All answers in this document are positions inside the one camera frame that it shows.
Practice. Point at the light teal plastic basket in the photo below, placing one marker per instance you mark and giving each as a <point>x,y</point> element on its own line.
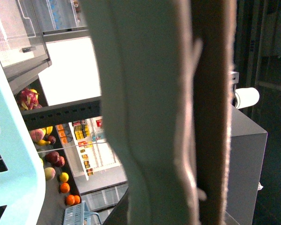
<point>22,185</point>

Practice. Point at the white sauce bottle shelf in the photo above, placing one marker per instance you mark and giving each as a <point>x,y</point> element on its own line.
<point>95,154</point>

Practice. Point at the small blue shopping basket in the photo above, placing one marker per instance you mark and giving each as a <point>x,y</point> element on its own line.
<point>81,215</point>

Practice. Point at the black perforated shelf post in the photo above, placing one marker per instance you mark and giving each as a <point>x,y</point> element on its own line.
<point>62,113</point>

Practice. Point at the grey basket handle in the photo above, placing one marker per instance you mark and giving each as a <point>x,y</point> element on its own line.
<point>206,32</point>

